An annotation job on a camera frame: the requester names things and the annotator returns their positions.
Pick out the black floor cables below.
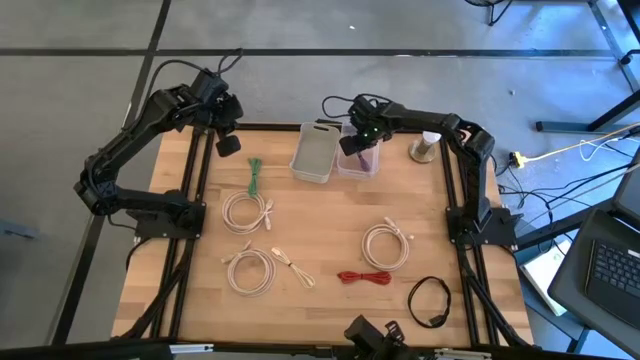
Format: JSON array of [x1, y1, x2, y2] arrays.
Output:
[[492, 159, 632, 226]]

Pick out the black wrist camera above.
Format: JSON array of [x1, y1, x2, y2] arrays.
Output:
[[351, 96, 380, 117], [192, 69, 227, 101]]

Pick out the red cable bundle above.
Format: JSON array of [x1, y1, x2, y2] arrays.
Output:
[[337, 270, 393, 286]]

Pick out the yellow floor cable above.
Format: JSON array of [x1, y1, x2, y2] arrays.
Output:
[[524, 122, 640, 162]]

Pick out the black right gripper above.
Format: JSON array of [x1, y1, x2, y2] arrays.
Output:
[[339, 112, 394, 157]]

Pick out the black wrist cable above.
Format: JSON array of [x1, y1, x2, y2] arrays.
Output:
[[148, 48, 245, 101], [321, 92, 391, 121]]

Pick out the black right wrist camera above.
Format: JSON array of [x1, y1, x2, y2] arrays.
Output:
[[351, 96, 380, 117]]

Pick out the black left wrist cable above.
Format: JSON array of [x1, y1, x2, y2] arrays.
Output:
[[148, 48, 245, 101]]

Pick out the black aluminium crossbar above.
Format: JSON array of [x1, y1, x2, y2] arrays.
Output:
[[0, 339, 640, 360]]

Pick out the green cable bundle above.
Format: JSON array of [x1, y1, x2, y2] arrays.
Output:
[[247, 157, 264, 199]]

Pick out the small white cable bundle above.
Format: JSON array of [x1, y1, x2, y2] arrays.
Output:
[[270, 246, 317, 290]]

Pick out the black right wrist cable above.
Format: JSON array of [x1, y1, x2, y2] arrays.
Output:
[[321, 92, 391, 121]]

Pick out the black desk leg frame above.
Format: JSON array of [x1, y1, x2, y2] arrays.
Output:
[[535, 89, 640, 134], [487, 0, 640, 92]]

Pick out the clear plastic bin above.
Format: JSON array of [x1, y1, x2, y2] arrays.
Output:
[[335, 119, 381, 181]]

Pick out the black leader arm handle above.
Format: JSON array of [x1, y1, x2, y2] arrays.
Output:
[[343, 313, 407, 354]]

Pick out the dark grey laptop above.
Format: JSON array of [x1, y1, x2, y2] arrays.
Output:
[[547, 149, 640, 357]]

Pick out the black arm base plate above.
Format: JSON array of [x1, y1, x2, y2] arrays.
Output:
[[125, 201, 207, 240], [446, 205, 521, 247]]

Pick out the black aluminium table frame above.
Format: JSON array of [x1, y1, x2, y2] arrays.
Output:
[[112, 122, 536, 351]]

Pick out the silver metal bracket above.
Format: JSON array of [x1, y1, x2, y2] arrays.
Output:
[[433, 348, 492, 360], [169, 343, 215, 355]]

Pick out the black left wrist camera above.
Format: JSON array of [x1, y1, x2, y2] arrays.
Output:
[[192, 69, 227, 101]]

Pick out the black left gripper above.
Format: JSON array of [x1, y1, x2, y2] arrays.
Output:
[[197, 95, 245, 158]]

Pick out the white flat box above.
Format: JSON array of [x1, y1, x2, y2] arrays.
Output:
[[519, 238, 572, 317]]

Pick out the white floor cable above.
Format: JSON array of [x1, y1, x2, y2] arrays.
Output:
[[578, 134, 640, 162]]

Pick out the grey plastic bin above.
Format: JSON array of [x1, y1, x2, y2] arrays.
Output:
[[289, 122, 342, 184]]

